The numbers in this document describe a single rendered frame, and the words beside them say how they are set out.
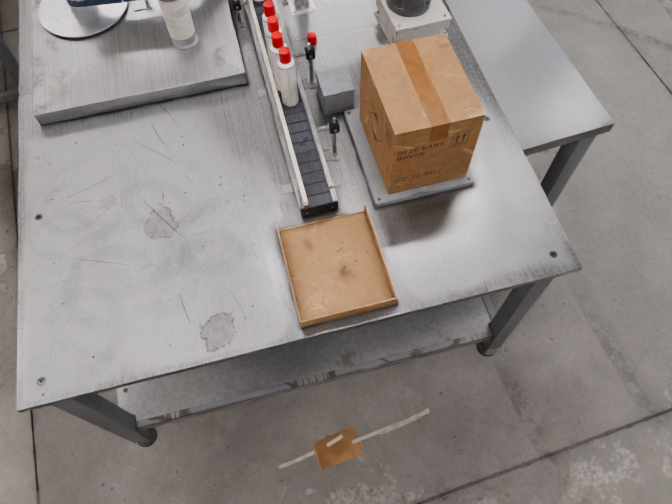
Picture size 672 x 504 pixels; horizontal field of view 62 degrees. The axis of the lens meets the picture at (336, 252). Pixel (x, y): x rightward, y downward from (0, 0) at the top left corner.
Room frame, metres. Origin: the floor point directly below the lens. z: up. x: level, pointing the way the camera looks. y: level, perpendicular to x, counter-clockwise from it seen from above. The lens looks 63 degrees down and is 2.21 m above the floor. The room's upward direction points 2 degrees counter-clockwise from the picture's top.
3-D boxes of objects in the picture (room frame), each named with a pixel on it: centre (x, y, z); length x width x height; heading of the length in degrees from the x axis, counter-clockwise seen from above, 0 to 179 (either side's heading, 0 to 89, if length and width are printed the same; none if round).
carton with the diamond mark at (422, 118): (1.05, -0.24, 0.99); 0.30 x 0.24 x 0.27; 13
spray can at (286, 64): (1.22, 0.12, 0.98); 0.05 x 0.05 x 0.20
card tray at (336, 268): (0.67, 0.00, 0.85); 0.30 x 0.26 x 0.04; 13
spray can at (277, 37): (1.28, 0.14, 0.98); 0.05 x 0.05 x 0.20
